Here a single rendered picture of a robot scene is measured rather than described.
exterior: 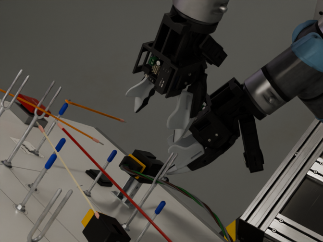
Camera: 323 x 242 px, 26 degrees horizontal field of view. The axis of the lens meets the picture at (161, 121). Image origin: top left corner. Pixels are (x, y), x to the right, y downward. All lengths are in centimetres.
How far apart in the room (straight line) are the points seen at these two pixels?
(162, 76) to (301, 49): 28
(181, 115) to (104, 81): 189
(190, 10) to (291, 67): 27
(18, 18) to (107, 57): 51
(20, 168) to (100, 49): 207
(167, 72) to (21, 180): 26
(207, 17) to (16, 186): 35
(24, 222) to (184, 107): 32
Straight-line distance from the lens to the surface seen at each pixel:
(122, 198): 121
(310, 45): 119
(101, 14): 329
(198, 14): 98
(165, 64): 100
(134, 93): 110
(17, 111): 130
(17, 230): 86
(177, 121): 106
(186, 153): 125
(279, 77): 119
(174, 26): 98
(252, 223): 220
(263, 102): 120
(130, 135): 272
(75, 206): 104
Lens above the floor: 202
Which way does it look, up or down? 47 degrees down
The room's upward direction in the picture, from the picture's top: straight up
